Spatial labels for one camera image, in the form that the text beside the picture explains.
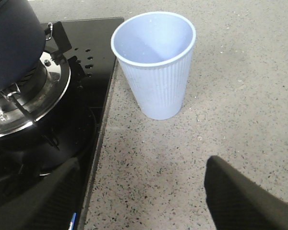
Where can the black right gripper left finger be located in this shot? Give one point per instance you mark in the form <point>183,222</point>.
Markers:
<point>49,205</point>

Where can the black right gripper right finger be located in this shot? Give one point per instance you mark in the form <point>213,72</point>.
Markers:
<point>237,203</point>

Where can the light blue ribbed cup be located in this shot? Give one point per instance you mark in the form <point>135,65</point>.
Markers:
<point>154,50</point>

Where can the black right pot support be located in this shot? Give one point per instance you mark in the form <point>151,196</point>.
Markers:
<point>57,82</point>

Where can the dark blue cooking pot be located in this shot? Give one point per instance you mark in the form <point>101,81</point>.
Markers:
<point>22,40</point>

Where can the energy rating label sticker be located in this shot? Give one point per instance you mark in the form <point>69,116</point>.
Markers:
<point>72,222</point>

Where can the black glass gas cooktop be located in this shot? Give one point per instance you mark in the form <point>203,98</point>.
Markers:
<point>72,129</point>

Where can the black right burner head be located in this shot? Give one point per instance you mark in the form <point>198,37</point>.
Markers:
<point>25,89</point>

